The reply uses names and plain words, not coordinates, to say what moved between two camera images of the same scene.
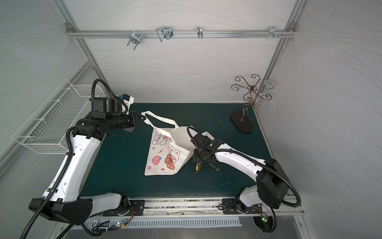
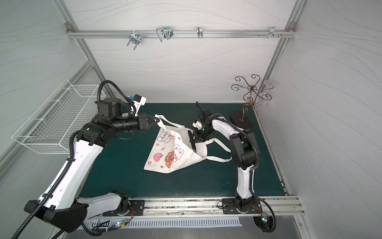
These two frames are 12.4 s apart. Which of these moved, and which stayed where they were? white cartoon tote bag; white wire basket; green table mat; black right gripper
Moved: white cartoon tote bag; black right gripper
Stayed: green table mat; white wire basket
